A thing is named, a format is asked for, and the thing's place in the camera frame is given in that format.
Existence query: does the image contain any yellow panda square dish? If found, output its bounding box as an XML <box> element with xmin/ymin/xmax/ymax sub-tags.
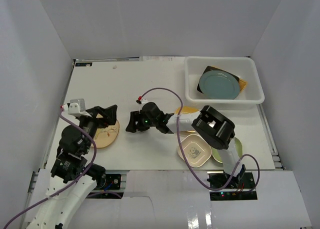
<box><xmin>180</xmin><ymin>106</ymin><xmax>199</xmax><ymax>133</ymax></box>

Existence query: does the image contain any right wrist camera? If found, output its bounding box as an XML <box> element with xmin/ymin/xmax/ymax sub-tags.
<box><xmin>136</xmin><ymin>96</ymin><xmax>149</xmax><ymax>107</ymax></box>

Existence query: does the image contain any black square amber plate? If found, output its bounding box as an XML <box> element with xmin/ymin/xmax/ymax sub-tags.
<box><xmin>197</xmin><ymin>66</ymin><xmax>240</xmax><ymax>94</ymax></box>

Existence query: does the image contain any woven fan-shaped basket plate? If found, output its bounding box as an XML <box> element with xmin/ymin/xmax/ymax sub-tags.
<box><xmin>238</xmin><ymin>78</ymin><xmax>248</xmax><ymax>93</ymax></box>

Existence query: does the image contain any teal round plate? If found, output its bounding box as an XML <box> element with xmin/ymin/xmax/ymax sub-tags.
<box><xmin>198</xmin><ymin>70</ymin><xmax>240</xmax><ymax>100</ymax></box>

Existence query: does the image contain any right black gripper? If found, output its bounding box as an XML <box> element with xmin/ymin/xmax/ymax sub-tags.
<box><xmin>126</xmin><ymin>110</ymin><xmax>158</xmax><ymax>133</ymax></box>

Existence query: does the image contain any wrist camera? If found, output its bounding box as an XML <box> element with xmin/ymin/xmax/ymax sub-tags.
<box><xmin>136</xmin><ymin>96</ymin><xmax>149</xmax><ymax>107</ymax></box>
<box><xmin>60</xmin><ymin>98</ymin><xmax>91</xmax><ymax>117</ymax></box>

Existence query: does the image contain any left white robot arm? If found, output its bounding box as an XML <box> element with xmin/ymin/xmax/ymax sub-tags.
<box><xmin>27</xmin><ymin>99</ymin><xmax>118</xmax><ymax>229</ymax></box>

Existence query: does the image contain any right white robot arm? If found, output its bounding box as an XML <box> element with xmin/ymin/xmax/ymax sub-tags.
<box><xmin>125</xmin><ymin>102</ymin><xmax>246</xmax><ymax>189</ymax></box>

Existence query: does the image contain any beige bird branch plate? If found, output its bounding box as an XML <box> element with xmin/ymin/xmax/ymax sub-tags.
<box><xmin>93</xmin><ymin>120</ymin><xmax>120</xmax><ymax>149</ymax></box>

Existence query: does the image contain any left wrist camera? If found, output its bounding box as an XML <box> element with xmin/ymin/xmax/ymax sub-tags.
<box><xmin>60</xmin><ymin>98</ymin><xmax>91</xmax><ymax>117</ymax></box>

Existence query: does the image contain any white plastic bin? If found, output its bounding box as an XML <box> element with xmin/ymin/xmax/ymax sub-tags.
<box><xmin>184</xmin><ymin>56</ymin><xmax>265</xmax><ymax>110</ymax></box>

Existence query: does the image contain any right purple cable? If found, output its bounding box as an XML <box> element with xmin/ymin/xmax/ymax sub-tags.
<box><xmin>142</xmin><ymin>87</ymin><xmax>261</xmax><ymax>192</ymax></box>

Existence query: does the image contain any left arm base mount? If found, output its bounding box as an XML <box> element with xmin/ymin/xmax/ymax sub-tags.
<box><xmin>87</xmin><ymin>170</ymin><xmax>128</xmax><ymax>199</ymax></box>

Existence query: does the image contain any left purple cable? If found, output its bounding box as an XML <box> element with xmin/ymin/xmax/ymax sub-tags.
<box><xmin>2</xmin><ymin>108</ymin><xmax>123</xmax><ymax>229</ymax></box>

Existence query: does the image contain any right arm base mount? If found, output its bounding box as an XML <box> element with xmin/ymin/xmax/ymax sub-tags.
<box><xmin>204</xmin><ymin>171</ymin><xmax>258</xmax><ymax>201</ymax></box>

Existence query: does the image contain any purple cable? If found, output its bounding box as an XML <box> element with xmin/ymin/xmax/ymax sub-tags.
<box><xmin>2</xmin><ymin>108</ymin><xmax>123</xmax><ymax>229</ymax></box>
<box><xmin>142</xmin><ymin>87</ymin><xmax>261</xmax><ymax>192</ymax></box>

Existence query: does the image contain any green panda square dish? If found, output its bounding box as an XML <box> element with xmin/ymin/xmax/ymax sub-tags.
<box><xmin>211</xmin><ymin>137</ymin><xmax>243</xmax><ymax>164</ymax></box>

